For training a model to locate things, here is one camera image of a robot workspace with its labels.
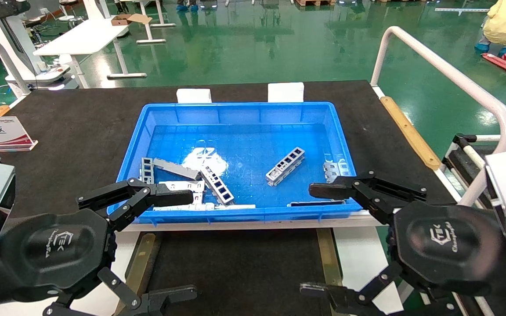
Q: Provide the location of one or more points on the white foam block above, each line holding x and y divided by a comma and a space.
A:
193, 95
285, 92

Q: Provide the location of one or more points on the dark flat metal strip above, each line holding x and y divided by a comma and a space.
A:
314, 203

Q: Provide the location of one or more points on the silver slotted metal bracket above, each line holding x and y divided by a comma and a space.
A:
198, 199
198, 186
334, 169

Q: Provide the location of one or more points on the open cardboard box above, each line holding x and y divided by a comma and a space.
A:
123, 19

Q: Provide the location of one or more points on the brass edge strip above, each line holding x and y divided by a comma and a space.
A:
145, 259
327, 254

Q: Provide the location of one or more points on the black side frame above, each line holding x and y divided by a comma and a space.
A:
459, 162

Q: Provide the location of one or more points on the flat gray metal plate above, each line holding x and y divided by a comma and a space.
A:
176, 168

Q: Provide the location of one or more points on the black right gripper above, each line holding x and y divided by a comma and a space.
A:
446, 245

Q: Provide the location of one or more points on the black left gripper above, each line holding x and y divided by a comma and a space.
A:
55, 254

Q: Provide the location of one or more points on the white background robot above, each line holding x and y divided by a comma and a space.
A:
5, 35

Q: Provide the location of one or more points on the grey tube railing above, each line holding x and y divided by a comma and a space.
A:
13, 70

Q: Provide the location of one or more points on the large blue parts bin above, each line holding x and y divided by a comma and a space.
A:
244, 140

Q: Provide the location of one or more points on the white work table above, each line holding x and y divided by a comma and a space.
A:
81, 37

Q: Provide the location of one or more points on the white tube railing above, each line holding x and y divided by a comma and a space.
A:
433, 61

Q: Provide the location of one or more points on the silver perforated metal bracket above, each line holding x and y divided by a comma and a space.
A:
205, 172
288, 169
142, 173

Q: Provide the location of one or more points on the white table frame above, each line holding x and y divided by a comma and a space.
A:
152, 41

